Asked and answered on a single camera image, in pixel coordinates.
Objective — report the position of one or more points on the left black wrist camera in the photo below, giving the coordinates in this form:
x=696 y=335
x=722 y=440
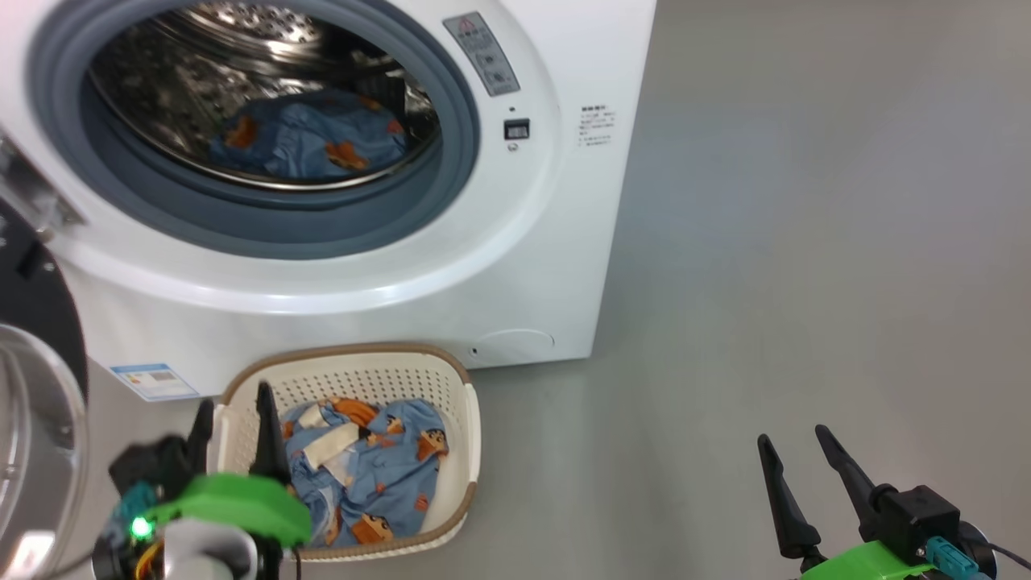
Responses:
x=153 y=463

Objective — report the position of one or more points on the right gripper green white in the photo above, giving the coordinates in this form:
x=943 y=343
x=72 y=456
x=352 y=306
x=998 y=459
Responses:
x=870 y=564

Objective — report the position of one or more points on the camera teal connector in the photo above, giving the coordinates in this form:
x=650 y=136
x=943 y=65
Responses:
x=950 y=557
x=133 y=501

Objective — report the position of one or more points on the steel washing machine drum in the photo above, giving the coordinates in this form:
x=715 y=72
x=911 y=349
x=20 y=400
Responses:
x=201 y=72

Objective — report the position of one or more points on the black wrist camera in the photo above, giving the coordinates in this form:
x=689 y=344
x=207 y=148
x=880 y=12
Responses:
x=153 y=463
x=914 y=515

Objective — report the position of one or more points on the black round washing machine door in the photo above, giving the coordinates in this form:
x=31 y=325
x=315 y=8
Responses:
x=32 y=306

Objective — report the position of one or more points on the left camera teal connector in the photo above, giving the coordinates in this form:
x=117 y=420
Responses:
x=133 y=501

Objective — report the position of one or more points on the left gripper green white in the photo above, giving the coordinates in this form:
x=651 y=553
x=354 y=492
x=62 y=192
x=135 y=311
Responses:
x=233 y=503

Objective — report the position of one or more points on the cream perforated laundry basket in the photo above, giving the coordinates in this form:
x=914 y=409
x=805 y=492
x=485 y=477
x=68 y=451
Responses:
x=387 y=374

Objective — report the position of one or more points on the right camera teal connector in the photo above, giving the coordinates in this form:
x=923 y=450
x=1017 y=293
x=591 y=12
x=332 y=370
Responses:
x=950 y=557

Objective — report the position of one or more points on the blue energy label sticker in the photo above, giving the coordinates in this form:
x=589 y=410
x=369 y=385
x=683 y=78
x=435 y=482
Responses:
x=155 y=382

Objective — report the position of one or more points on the small text sticker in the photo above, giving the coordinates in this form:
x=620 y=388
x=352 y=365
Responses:
x=596 y=126

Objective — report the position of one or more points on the round white filter cover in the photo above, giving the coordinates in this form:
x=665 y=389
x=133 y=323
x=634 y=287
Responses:
x=515 y=346

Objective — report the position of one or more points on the grey rubber door seal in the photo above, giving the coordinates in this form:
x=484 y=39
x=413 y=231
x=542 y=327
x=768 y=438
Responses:
x=451 y=161

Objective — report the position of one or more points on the blue cartoon print garment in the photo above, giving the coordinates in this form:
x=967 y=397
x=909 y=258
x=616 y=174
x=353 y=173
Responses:
x=306 y=137
x=387 y=475

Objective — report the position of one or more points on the black door latch socket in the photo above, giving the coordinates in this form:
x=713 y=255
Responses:
x=516 y=129

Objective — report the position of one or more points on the white front-load washing machine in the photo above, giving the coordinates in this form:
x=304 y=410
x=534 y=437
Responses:
x=523 y=266

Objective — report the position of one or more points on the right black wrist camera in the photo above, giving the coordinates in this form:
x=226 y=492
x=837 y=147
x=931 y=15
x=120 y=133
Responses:
x=914 y=515

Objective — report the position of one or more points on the grey warning sticker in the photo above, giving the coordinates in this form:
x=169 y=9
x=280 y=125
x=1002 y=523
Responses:
x=483 y=52

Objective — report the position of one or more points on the silver door hinge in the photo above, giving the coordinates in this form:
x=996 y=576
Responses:
x=28 y=193

